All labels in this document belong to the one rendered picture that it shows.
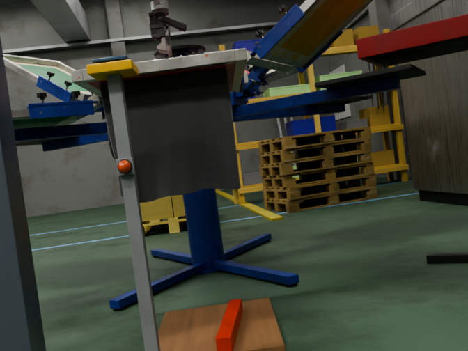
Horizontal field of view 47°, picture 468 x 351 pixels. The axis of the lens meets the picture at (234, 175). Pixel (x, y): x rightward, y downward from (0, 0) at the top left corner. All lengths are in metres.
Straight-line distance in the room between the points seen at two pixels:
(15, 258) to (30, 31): 11.01
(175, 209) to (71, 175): 7.15
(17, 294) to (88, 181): 10.30
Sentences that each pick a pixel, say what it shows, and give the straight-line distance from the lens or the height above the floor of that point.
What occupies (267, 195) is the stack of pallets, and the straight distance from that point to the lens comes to 6.21.
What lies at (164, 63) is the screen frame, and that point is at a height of 0.97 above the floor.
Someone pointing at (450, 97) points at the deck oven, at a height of 0.90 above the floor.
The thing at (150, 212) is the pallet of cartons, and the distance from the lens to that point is 5.31.
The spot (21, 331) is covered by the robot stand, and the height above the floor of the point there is 0.15.
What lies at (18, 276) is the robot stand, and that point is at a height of 0.34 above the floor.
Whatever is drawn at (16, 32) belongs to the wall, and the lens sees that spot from 12.86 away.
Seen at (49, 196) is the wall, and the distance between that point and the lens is 12.36.
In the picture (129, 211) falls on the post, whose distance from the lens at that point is 1.62.
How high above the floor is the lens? 0.63
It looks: 2 degrees down
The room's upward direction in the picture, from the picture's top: 8 degrees counter-clockwise
